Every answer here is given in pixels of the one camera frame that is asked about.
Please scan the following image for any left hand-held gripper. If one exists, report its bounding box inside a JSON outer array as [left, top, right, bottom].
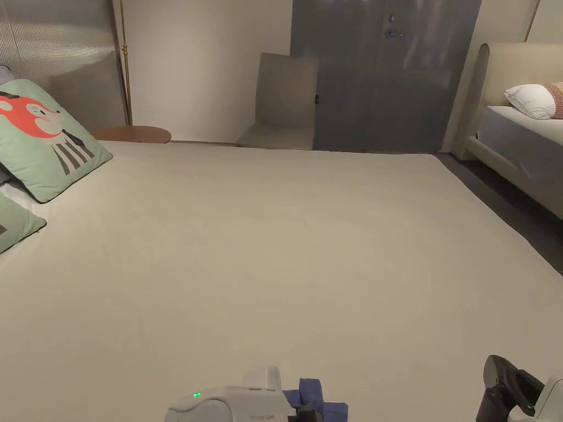
[[164, 364, 317, 422]]

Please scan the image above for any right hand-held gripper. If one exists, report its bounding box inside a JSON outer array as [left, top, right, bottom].
[[476, 354, 563, 422]]

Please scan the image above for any dark blue garment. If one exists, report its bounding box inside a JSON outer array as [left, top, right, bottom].
[[283, 377, 350, 422]]

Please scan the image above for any bed with beige sheet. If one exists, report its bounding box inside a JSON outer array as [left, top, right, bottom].
[[0, 140, 563, 422]]

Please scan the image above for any cream bed with grey mattress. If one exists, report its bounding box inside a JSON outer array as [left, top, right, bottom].
[[451, 42, 563, 220]]

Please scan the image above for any plain green cushion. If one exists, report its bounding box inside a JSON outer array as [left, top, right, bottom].
[[0, 193, 47, 255]]

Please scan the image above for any round wooden side table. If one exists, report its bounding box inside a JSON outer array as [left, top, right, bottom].
[[90, 125, 172, 145]]

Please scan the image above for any white pillow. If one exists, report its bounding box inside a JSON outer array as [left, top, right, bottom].
[[503, 84, 556, 121]]

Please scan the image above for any pink patterned pillow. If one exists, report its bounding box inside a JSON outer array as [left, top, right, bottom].
[[543, 81, 563, 120]]

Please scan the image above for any beige upholstered chair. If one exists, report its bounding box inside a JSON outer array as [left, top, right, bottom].
[[235, 52, 319, 150]]

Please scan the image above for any green cushion with fox print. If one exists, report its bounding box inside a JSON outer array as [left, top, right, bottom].
[[0, 79, 114, 204]]

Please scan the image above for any grey ribbed padded headboard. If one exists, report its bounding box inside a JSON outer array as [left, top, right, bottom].
[[0, 0, 129, 132]]

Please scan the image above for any grey door with handle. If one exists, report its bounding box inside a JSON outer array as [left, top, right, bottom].
[[290, 0, 483, 154]]

